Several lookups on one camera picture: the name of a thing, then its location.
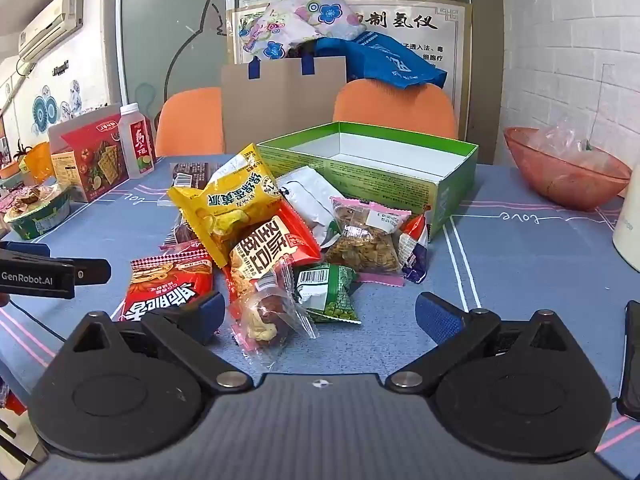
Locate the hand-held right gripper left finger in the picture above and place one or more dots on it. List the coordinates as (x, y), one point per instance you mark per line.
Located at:
(210, 310)

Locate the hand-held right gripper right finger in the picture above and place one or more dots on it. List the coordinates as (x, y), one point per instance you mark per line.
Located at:
(437, 317)

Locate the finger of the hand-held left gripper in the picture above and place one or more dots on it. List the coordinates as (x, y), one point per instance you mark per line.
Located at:
(92, 271)

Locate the red striped snack packet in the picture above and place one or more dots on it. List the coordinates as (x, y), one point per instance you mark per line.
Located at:
(160, 285)

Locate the clear date snack packet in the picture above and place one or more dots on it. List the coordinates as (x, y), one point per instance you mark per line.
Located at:
(265, 320)

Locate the small red white blue packet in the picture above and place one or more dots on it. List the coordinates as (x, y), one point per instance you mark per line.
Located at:
(415, 250)

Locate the dark red snack packet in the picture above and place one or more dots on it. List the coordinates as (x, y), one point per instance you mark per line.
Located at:
(182, 235)

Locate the red orange snack packet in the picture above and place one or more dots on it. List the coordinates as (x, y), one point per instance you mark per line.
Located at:
(270, 247)

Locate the clear pink-edged seed packet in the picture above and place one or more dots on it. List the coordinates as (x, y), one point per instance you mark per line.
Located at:
(362, 245)

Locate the yellow chip packet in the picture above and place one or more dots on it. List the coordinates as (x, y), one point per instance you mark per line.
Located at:
(230, 200)

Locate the green pea packet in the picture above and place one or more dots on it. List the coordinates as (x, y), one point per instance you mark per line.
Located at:
(325, 295)

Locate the dark brown snack packet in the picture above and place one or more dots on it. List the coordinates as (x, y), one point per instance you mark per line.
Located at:
(192, 175)

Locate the white foil snack packet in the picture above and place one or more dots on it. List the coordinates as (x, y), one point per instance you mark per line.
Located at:
(310, 195)

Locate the green cardboard box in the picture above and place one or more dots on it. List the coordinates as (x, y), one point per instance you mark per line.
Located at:
(360, 175)

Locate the instant noodle bowl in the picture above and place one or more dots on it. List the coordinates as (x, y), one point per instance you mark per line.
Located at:
(40, 215)

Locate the pink snack packet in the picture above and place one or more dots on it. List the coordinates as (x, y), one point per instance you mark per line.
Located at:
(10, 202)

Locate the blue tablecloth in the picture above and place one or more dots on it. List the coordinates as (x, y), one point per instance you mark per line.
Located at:
(525, 270)

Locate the orange plastic container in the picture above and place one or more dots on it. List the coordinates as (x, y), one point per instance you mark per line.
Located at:
(39, 162)

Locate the red cracker box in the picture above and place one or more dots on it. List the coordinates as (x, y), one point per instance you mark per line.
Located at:
(95, 155)

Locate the white drink bottle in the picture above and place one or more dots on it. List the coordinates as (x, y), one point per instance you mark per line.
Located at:
(136, 145)

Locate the orange chair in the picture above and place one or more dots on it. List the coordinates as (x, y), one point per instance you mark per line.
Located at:
(190, 120)
(395, 105)

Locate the peach plastic bowl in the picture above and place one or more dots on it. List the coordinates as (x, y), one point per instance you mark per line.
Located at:
(565, 185)

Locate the black phone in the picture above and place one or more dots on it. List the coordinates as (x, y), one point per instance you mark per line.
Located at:
(631, 360)

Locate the white thermos jug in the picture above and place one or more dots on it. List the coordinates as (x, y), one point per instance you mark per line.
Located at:
(630, 230)

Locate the clear plastic bag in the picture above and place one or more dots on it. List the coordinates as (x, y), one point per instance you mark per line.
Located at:
(565, 145)

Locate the brown paper bag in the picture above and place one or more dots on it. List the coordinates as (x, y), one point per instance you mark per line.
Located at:
(280, 105)

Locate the white air conditioner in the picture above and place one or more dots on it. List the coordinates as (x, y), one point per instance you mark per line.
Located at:
(50, 25)

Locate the blue fabric bag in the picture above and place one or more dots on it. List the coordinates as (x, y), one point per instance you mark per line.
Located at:
(395, 65)

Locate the framed white poster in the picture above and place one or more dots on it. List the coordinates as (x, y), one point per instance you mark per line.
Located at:
(450, 50)

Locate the floral cloth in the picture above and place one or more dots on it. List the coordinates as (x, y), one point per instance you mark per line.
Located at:
(300, 15)

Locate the blue round wall decals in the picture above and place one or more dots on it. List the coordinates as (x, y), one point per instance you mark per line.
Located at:
(45, 107)

